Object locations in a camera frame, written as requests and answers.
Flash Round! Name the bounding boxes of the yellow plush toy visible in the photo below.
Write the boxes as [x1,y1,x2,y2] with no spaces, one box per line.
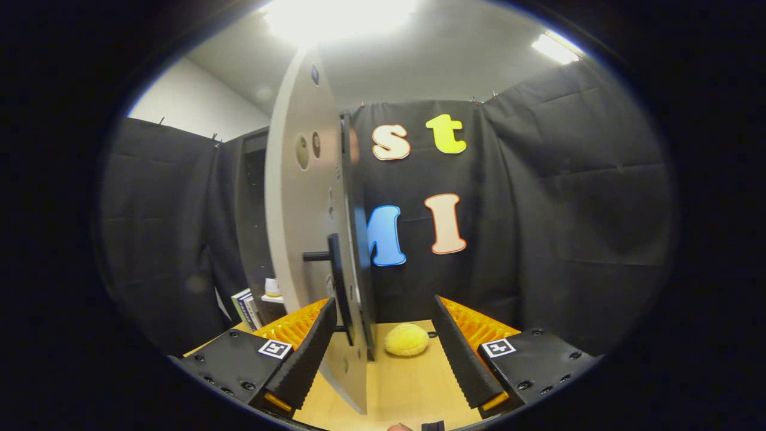
[384,323,430,358]

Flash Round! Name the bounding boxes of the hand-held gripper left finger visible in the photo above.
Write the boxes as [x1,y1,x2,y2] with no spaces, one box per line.
[171,296,338,418]

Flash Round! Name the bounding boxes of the large ceiling light panel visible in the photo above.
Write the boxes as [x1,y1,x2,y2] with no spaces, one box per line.
[263,0,420,45]

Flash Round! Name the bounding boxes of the dark blue spine book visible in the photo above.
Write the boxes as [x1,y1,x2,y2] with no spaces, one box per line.
[238,292,257,330]

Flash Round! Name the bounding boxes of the black door handle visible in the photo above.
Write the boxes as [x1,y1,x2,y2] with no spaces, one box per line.
[302,233,355,347]

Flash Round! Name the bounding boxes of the small ceiling light panel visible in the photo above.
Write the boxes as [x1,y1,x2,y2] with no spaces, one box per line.
[531,33,582,65]

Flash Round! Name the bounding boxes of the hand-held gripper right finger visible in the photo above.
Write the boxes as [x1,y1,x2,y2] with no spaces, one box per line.
[432,295,601,420]

